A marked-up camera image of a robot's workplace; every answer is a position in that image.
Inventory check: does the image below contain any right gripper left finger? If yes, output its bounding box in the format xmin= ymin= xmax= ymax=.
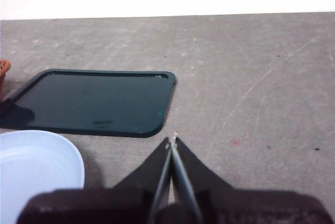
xmin=112 ymin=137 xmax=173 ymax=224

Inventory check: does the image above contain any light blue plate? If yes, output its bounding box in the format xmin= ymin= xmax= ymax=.
xmin=0 ymin=130 xmax=85 ymax=224

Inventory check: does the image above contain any black rectangular tray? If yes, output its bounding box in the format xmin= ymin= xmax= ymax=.
xmin=0 ymin=68 xmax=176 ymax=138

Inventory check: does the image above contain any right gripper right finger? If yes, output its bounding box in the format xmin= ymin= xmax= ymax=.
xmin=171 ymin=136 xmax=233 ymax=224

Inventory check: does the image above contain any brown wicker basket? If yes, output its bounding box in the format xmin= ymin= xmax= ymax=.
xmin=0 ymin=60 xmax=12 ymax=102

